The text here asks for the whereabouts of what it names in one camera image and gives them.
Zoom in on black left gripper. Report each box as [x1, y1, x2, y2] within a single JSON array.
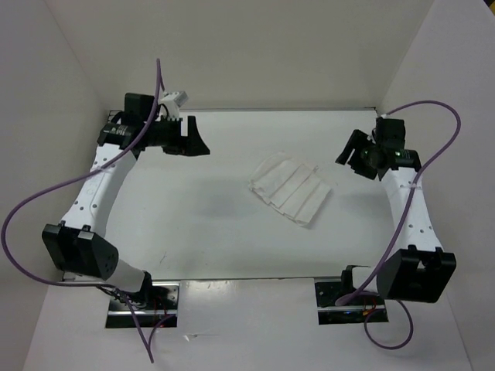
[[143, 114, 210, 156]]

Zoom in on white pleated skirt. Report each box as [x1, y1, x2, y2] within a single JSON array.
[[247, 151, 332, 229]]

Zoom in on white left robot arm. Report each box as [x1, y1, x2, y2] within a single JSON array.
[[42, 91, 210, 309]]

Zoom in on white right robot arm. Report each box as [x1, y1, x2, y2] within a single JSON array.
[[336, 117, 456, 305]]

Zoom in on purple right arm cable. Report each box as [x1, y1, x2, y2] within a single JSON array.
[[334, 100, 462, 349]]

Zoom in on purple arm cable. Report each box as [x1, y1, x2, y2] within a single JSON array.
[[334, 100, 462, 349], [0, 58, 167, 363]]

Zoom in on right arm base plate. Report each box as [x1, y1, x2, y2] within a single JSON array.
[[314, 277, 388, 325]]

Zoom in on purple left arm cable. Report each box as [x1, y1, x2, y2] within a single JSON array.
[[0, 58, 167, 363]]

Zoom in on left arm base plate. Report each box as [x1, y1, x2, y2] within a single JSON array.
[[105, 281, 180, 329]]

